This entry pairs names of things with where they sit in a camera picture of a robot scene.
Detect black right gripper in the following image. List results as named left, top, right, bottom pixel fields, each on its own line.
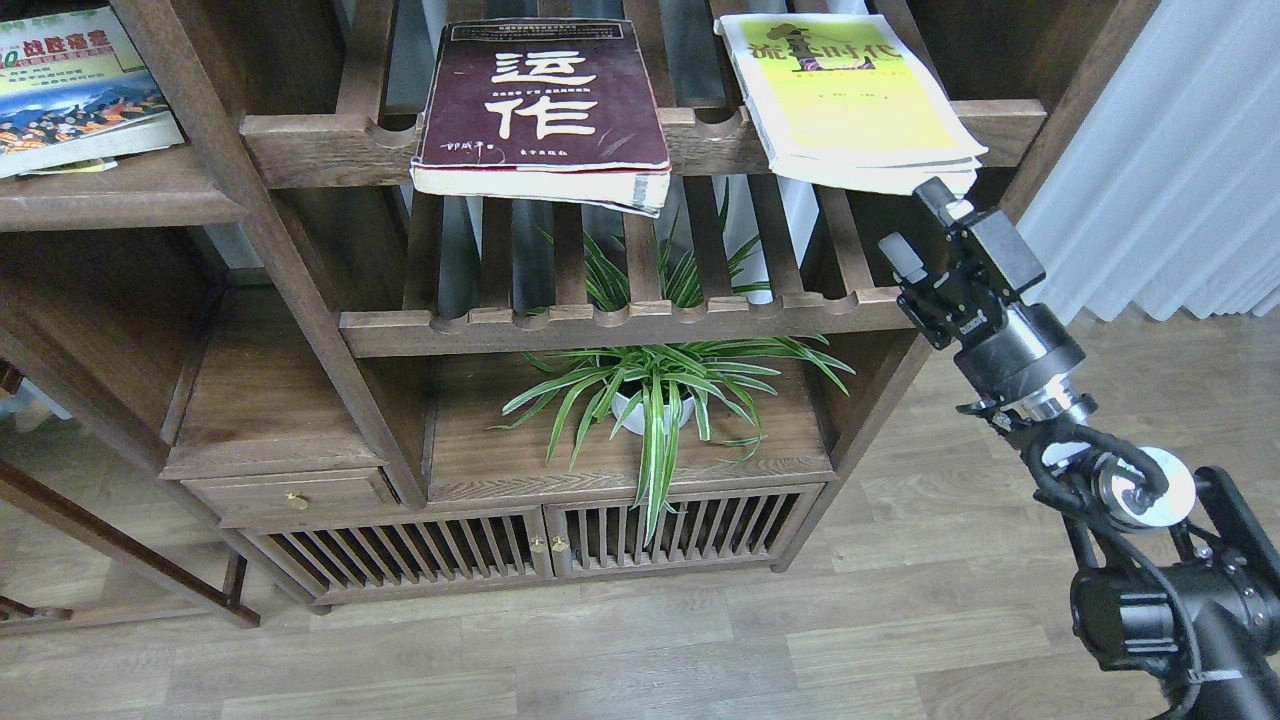
left=878, top=177, right=1096, bottom=421

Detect colourful small paperback book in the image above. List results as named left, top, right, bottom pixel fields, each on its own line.
left=1, top=6, right=184, bottom=178

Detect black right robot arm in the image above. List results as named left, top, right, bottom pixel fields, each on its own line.
left=879, top=178, right=1279, bottom=719

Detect yellow cover book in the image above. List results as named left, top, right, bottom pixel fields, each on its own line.
left=716, top=13, right=986, bottom=195

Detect white curtain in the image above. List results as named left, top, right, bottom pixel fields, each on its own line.
left=1018, top=1, right=1279, bottom=320

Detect green spider plant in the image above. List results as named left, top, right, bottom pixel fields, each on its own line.
left=489, top=181, right=858, bottom=547

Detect white plant pot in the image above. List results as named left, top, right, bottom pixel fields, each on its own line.
left=609, top=388, right=695, bottom=439

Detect maroon book white characters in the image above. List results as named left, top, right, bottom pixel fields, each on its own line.
left=410, top=17, right=671, bottom=218

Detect dark wooden bookshelf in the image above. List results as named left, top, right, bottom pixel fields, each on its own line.
left=0, top=0, right=1161, bottom=609

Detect brass drawer knob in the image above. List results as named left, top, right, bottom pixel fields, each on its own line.
left=284, top=491, right=310, bottom=511

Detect wooden side table frame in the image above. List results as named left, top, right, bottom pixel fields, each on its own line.
left=0, top=365, right=262, bottom=638

